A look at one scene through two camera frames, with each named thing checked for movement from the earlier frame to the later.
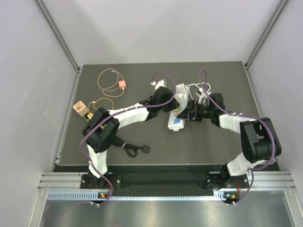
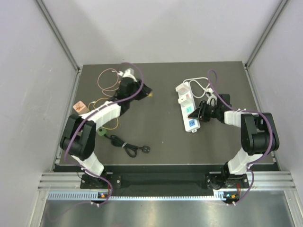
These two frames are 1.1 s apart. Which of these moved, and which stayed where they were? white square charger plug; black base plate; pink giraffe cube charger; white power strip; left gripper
Moved: left gripper; white power strip
Stayed: white square charger plug; pink giraffe cube charger; black base plate
